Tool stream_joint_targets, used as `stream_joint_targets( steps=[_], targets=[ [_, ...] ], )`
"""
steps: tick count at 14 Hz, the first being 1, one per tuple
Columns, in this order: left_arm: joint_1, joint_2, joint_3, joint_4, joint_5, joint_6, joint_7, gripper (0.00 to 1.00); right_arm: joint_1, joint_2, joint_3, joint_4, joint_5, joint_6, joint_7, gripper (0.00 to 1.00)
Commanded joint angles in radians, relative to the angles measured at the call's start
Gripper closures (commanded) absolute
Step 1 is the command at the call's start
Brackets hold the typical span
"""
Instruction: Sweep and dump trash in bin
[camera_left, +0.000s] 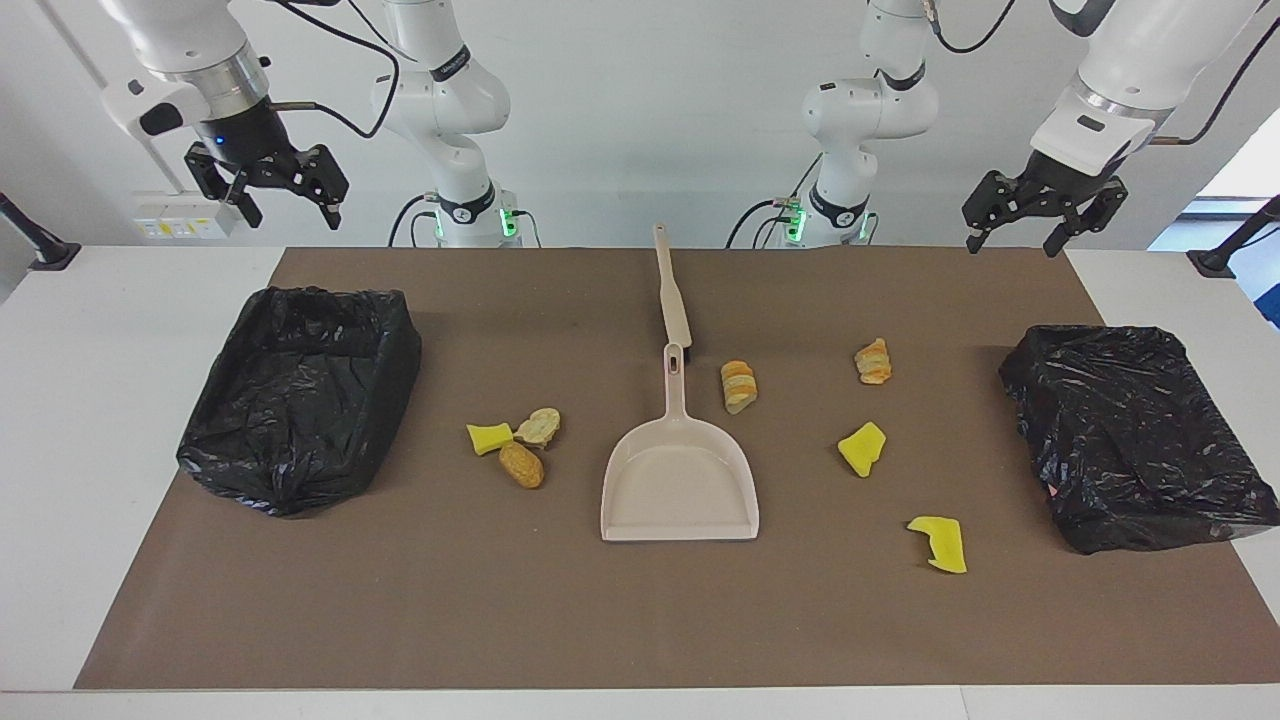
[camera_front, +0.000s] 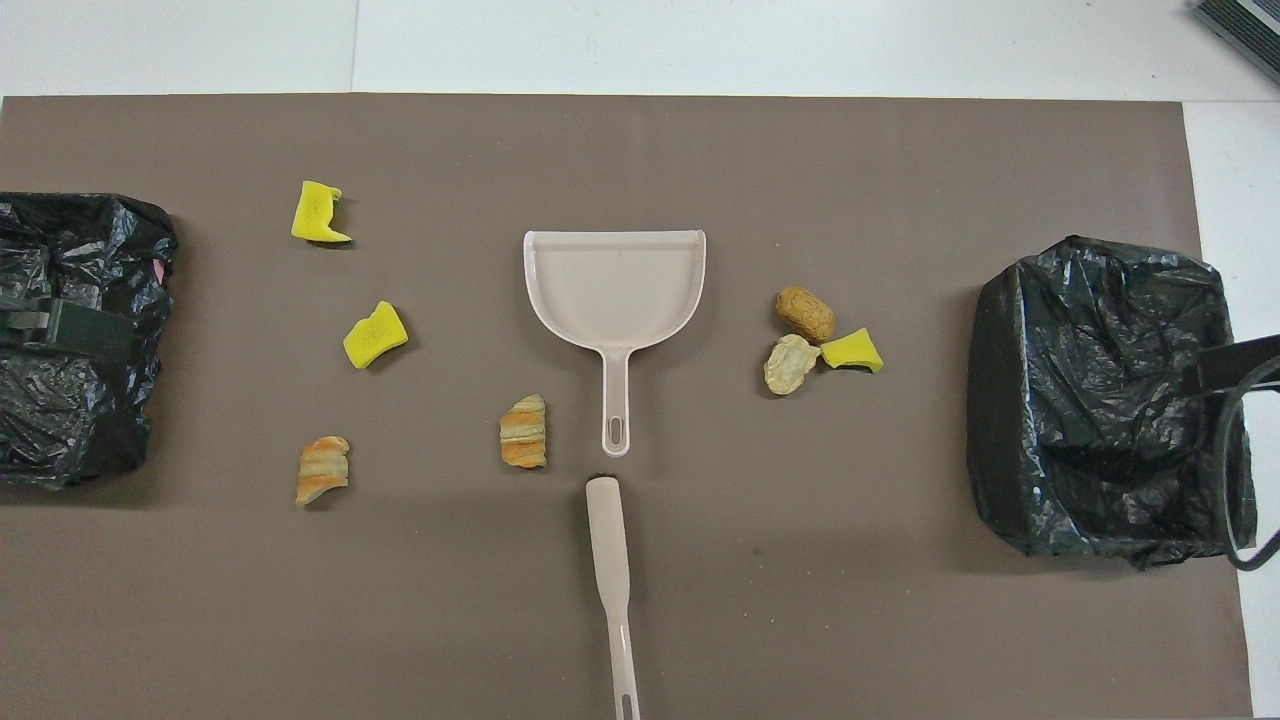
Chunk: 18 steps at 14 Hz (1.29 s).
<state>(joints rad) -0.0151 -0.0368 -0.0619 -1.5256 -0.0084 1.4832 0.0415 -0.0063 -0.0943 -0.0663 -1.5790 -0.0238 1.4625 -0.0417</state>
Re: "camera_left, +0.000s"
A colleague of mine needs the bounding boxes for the black right base cable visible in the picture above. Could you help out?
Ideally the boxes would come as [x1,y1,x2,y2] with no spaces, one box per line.
[388,193,542,249]

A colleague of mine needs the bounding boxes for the blue background object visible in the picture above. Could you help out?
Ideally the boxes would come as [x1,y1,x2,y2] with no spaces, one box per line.
[1250,262,1280,331]

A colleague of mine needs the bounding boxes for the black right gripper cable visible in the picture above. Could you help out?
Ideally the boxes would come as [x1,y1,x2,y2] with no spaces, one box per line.
[265,0,402,141]

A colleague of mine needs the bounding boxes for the black base cable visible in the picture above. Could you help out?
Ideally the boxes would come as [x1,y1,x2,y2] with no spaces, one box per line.
[725,150,827,249]
[388,193,542,249]

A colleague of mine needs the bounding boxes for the orange striped croissant piece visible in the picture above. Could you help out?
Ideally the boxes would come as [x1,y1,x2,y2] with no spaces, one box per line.
[854,338,893,386]

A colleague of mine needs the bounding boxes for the black left base cable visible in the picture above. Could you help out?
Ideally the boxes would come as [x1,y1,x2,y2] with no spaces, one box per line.
[725,150,827,249]

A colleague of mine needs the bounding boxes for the yellow sponge wedge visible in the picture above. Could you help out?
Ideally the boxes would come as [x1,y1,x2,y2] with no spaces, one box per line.
[837,421,888,479]

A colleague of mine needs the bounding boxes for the notched yellow sponge piece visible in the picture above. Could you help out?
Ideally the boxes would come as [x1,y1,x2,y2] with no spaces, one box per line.
[907,515,969,575]

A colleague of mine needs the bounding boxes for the beige plastic dustpan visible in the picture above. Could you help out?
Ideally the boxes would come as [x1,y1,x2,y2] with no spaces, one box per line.
[600,342,761,543]

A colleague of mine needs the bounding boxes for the brown oval bread roll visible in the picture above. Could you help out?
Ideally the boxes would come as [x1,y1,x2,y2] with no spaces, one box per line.
[498,442,546,490]

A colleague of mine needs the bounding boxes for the brown table mat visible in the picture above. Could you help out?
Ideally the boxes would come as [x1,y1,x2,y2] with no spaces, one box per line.
[73,247,1280,691]

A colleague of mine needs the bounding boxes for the beige hand brush black bristles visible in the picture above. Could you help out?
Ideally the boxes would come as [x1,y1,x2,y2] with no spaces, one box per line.
[653,222,694,359]

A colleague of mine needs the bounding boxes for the black bag lined bin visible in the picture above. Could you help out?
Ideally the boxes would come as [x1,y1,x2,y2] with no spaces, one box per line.
[998,324,1280,556]
[176,286,423,518]

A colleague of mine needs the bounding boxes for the black clamp stand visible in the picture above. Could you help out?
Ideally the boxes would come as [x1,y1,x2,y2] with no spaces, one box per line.
[0,192,83,272]
[1187,195,1280,280]

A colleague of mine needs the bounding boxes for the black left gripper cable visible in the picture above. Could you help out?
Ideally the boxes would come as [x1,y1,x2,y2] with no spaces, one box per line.
[1148,20,1280,146]

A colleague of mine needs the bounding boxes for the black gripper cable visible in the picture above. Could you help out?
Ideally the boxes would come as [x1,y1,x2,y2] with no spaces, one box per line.
[265,0,402,141]
[1148,20,1280,146]

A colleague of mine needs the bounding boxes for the pale beige bread chunk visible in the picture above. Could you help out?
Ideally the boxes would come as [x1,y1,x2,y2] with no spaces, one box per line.
[514,407,562,447]

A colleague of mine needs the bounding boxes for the white wall socket strip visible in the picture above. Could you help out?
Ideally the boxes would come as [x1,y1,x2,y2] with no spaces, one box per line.
[132,190,239,241]

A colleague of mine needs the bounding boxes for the striped bread slice beige side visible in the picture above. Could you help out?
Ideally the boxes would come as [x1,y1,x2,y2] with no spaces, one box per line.
[720,360,759,416]

